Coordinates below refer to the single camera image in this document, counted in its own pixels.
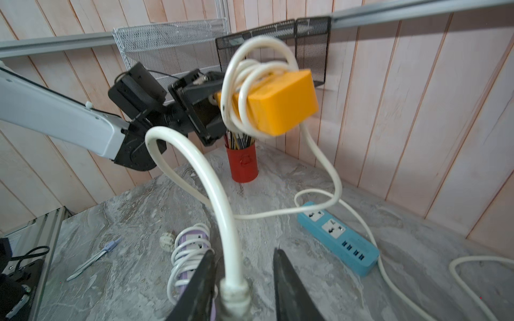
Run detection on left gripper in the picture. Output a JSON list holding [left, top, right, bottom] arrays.
[[167, 69, 226, 147]]

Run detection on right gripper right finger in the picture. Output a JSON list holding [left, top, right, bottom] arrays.
[[273, 248, 324, 320]]

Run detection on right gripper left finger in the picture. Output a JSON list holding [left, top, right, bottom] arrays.
[[166, 250, 216, 321]]

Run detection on white cord of orange strip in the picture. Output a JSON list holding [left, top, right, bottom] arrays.
[[144, 35, 344, 321]]

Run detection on teal power strip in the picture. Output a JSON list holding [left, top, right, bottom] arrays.
[[297, 210, 380, 277]]

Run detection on orange power strip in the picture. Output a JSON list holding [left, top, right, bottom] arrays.
[[214, 67, 320, 138]]

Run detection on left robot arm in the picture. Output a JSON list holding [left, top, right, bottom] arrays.
[[1, 63, 226, 171]]

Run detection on purple power strip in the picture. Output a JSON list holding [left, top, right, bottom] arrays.
[[172, 223, 211, 299]]

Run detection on bundle of pencils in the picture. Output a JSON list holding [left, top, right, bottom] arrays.
[[224, 131, 255, 150]]

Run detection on red pencil cup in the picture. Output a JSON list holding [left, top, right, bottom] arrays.
[[226, 144, 258, 183]]

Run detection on black mesh basket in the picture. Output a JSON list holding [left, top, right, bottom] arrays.
[[214, 15, 333, 88]]

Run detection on white wire mesh shelf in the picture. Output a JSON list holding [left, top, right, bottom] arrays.
[[112, 19, 228, 88]]

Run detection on white cord of purple strip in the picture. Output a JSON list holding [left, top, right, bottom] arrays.
[[158, 223, 220, 306]]

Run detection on horizontal aluminium wall rail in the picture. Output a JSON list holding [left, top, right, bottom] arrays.
[[0, 0, 514, 60]]

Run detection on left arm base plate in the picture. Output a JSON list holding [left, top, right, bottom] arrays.
[[1, 238, 50, 320]]

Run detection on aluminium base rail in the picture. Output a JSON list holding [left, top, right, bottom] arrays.
[[1, 207, 70, 320]]

